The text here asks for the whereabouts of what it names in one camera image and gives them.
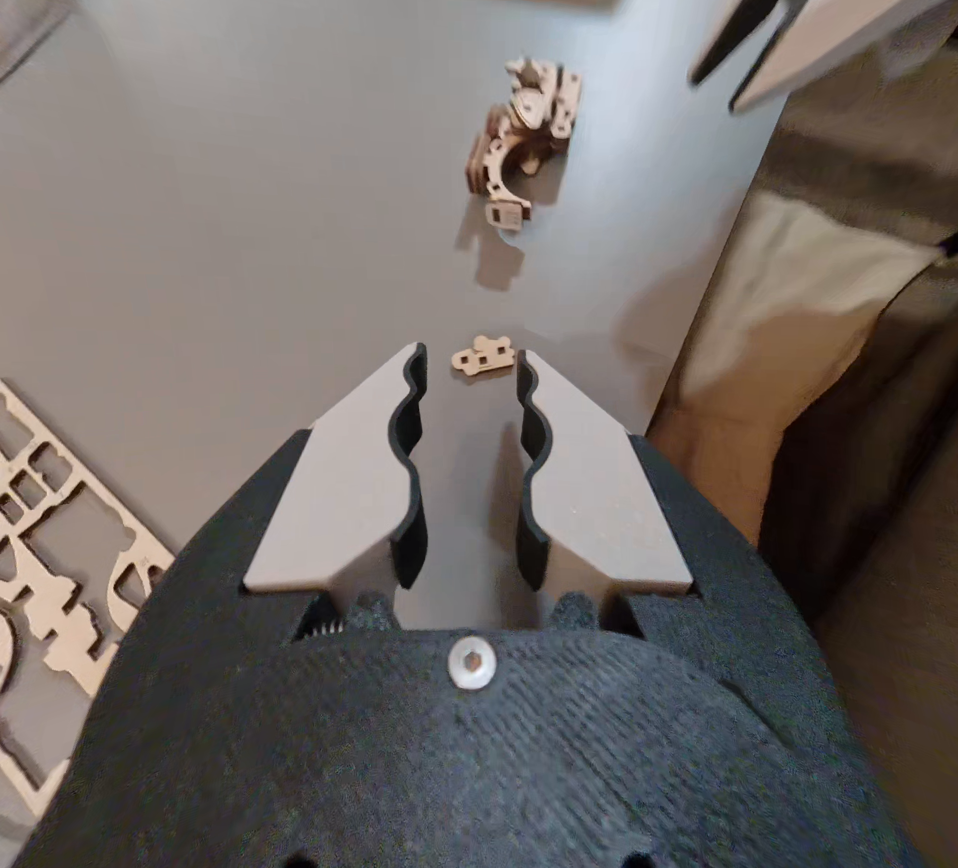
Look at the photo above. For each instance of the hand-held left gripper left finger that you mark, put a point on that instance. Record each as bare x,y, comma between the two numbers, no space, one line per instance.
337,501

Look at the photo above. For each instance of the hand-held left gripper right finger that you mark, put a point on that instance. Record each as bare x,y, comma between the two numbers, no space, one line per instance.
606,509

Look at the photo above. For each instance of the small wooden puzzle piece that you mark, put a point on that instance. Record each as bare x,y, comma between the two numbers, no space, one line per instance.
483,358

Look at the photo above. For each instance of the wooden puzzle model assembly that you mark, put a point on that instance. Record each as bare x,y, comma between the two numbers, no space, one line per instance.
524,127

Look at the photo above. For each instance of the laser-cut wooden sheet with cutouts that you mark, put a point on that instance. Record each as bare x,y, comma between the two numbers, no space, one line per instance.
67,628

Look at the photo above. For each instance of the person's brown shirt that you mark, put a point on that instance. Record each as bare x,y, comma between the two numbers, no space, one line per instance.
861,509

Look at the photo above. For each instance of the person's tan pants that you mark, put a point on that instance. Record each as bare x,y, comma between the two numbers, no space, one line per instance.
786,299

